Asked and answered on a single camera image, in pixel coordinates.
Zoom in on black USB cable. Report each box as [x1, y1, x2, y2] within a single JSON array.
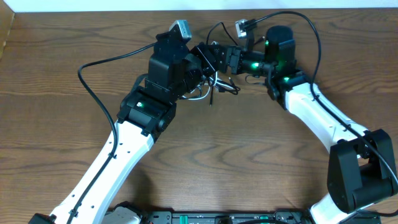
[[198, 21, 242, 107]]

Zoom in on white USB cable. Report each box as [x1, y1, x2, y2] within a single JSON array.
[[180, 40, 237, 101]]

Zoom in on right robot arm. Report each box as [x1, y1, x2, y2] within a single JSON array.
[[226, 20, 397, 223]]

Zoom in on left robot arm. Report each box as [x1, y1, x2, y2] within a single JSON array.
[[30, 31, 226, 223]]

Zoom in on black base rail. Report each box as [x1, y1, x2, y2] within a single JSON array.
[[105, 202, 382, 224]]

